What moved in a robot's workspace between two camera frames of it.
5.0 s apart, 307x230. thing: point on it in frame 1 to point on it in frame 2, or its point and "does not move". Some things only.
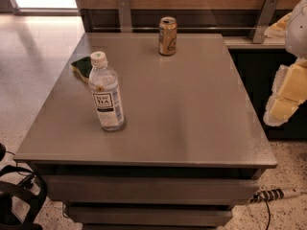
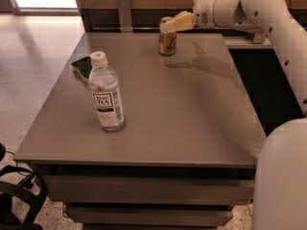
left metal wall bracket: [124, 11] does not move
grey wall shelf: [247, 42] does not move
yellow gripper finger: [278, 29] to [183, 13]
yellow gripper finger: [293, 91] to [180, 23]
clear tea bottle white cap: [104, 82] does not move
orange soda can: [168, 35] does not move
